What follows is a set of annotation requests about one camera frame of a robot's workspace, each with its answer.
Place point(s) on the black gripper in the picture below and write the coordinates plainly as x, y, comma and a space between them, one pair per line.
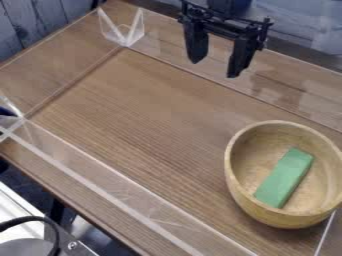
221, 17

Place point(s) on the brown wooden bowl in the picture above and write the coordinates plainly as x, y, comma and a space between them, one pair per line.
253, 150

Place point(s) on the clear acrylic corner bracket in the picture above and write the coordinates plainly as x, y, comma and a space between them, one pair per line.
121, 34

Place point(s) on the clear acrylic front barrier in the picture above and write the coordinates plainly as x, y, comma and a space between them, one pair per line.
155, 227

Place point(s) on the green rectangular block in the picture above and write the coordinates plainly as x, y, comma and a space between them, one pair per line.
280, 183

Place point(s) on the grey metal plate with screw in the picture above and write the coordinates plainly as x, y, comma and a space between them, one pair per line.
69, 245

